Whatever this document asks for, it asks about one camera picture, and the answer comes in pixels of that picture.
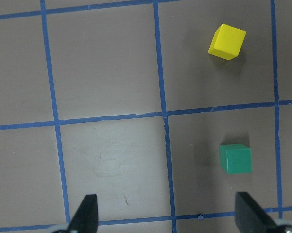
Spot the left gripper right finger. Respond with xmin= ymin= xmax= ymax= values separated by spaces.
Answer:
xmin=235 ymin=192 xmax=277 ymax=233

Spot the yellow block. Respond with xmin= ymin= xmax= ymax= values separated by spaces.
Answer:
xmin=208 ymin=24 xmax=246 ymax=61

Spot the green block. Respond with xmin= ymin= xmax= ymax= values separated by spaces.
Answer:
xmin=219 ymin=144 xmax=252 ymax=174

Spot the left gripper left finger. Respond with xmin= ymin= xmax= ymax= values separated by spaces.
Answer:
xmin=66 ymin=194 xmax=98 ymax=233

